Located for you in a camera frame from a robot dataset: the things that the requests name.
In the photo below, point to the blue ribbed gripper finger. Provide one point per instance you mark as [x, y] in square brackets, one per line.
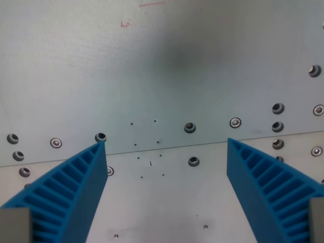
[250, 177]
[83, 182]

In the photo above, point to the silver screw with washer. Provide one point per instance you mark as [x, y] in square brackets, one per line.
[56, 142]
[110, 171]
[317, 151]
[235, 122]
[318, 110]

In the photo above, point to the recessed grey bolt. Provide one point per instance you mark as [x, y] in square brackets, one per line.
[190, 127]

